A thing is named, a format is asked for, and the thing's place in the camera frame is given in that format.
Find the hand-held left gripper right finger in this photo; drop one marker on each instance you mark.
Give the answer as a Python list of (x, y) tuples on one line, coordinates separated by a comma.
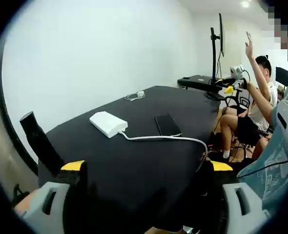
[(239, 202)]

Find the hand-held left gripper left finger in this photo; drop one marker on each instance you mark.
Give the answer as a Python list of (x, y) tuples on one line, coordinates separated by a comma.
[(48, 202)]

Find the white power strip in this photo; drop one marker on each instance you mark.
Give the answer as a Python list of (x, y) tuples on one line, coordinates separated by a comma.
[(107, 123)]

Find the black phone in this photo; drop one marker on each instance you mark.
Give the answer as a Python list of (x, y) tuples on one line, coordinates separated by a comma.
[(167, 124)]

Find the white charger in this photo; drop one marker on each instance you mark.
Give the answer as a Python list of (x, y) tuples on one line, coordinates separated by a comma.
[(141, 94)]

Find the person's left hand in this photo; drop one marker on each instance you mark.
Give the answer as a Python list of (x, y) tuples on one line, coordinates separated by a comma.
[(166, 230)]

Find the teal printed shirt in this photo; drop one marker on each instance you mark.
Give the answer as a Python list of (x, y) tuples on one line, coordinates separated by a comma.
[(268, 175)]

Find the black table cover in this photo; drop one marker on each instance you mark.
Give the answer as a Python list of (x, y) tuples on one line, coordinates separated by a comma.
[(124, 170)]

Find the grey worn chest device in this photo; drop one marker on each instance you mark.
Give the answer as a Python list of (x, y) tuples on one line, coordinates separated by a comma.
[(284, 114)]

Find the black desk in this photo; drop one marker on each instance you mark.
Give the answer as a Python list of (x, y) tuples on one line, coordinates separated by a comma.
[(195, 81)]

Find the small black monitor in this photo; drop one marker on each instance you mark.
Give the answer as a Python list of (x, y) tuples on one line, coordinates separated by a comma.
[(283, 76)]

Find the black monitor on stand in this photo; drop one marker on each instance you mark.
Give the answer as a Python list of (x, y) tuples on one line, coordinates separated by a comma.
[(221, 36)]

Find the black cylinder post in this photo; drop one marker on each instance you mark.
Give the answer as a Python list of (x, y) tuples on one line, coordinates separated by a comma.
[(40, 143)]

